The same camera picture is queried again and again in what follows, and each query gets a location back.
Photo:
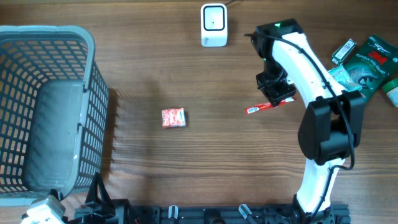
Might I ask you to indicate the green white gum box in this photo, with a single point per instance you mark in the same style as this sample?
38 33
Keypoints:
343 52

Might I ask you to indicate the white barcode scanner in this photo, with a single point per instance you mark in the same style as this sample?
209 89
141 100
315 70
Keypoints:
214 25

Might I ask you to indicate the mint toilet wipes pack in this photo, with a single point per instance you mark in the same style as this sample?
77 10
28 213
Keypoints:
341 76

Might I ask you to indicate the red white tissue pack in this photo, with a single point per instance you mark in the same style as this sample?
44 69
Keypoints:
174 117

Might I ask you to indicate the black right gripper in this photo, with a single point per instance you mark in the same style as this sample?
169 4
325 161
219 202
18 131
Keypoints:
275 95

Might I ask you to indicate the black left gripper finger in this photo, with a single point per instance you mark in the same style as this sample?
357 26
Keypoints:
97 194
58 195

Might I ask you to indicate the red snack stick packet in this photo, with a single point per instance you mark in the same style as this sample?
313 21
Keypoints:
267 106

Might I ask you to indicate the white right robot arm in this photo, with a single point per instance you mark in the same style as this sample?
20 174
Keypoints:
332 123

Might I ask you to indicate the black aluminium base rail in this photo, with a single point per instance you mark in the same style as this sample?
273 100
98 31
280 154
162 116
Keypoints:
266 214

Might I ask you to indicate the grey plastic shopping basket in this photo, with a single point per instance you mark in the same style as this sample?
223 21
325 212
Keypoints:
54 104

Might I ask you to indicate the green grip gloves package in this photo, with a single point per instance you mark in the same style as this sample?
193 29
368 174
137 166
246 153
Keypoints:
372 64

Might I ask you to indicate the green lid jar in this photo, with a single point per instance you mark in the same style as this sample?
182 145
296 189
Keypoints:
391 90

